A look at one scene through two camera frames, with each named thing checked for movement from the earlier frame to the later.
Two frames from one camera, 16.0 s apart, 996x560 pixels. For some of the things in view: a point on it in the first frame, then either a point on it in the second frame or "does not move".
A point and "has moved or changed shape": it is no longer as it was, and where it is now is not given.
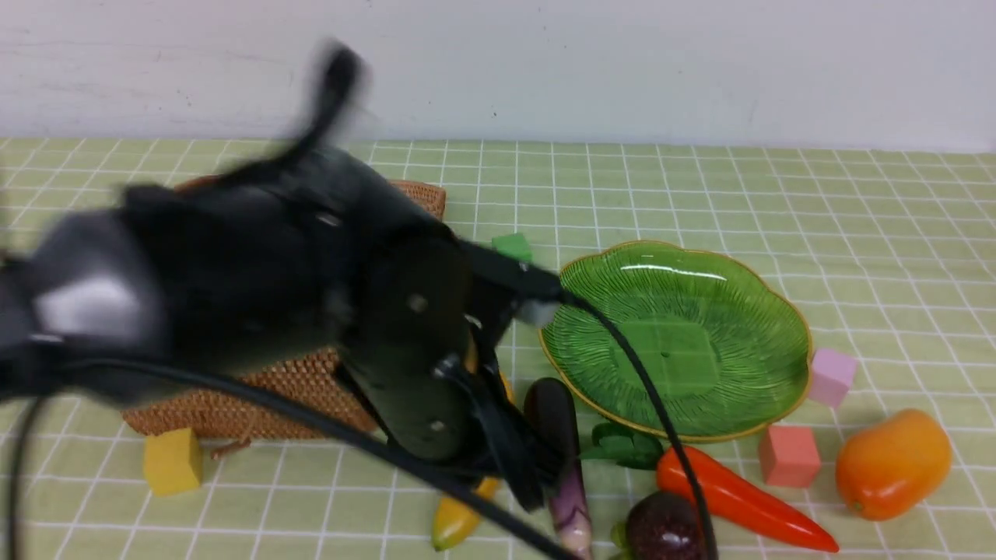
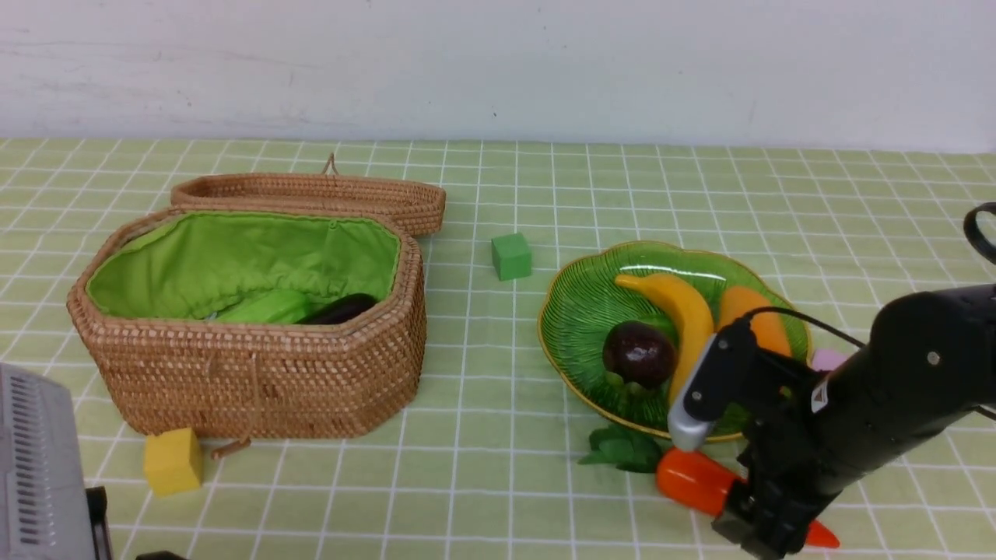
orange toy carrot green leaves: x=718 y=488 does not move
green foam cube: x=517 y=247 does not move
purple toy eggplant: x=551 y=404 has moved or changed shape
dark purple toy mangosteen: x=668 y=525 to x=643 y=354
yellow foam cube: x=172 y=462 does not move
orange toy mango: x=886 y=470 to x=769 y=329
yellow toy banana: x=452 y=517 to x=693 y=317
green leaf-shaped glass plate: x=727 y=344 does not move
